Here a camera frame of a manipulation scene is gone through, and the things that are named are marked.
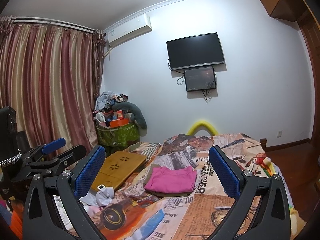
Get large black television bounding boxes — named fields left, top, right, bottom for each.
left=166, top=32, right=226, bottom=71

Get pale pink cloth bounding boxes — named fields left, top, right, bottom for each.
left=84, top=204, right=102, bottom=214

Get wooden door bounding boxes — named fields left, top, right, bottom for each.
left=297, top=5, right=320, bottom=155

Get green patterned storage bag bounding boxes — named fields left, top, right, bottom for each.
left=97, top=122, right=139, bottom=153

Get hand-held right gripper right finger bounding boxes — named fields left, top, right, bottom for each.
left=209, top=145, right=292, bottom=240

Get bamboo lap desk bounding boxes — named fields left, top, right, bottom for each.
left=90, top=151, right=147, bottom=190

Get pink pants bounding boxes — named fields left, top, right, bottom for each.
left=144, top=167, right=198, bottom=193

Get printed newspaper pattern blanket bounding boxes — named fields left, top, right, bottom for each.
left=61, top=132, right=300, bottom=240

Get yellow foam tube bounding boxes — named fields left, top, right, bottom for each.
left=187, top=121, right=218, bottom=137

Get black white braided cord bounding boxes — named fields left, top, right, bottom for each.
left=0, top=149, right=22, bottom=167

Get striped brown curtain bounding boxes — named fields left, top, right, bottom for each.
left=0, top=16, right=104, bottom=155

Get flat orange box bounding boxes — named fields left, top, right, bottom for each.
left=109, top=118, right=130, bottom=128

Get pile of clutter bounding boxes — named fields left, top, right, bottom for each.
left=96, top=91, right=130, bottom=120

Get small black monitor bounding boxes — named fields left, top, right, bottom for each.
left=184, top=66, right=217, bottom=92

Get white curtain rod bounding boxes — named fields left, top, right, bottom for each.
left=12, top=17, right=100, bottom=33

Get grey long pillow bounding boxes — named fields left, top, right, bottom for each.
left=111, top=102, right=147, bottom=130

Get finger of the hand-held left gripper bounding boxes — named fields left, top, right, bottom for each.
left=25, top=144, right=87, bottom=178
left=23, top=137, right=67, bottom=162

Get white air conditioner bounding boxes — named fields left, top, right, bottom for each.
left=104, top=14, right=152, bottom=47

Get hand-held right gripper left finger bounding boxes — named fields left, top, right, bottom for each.
left=22, top=145, right=107, bottom=240

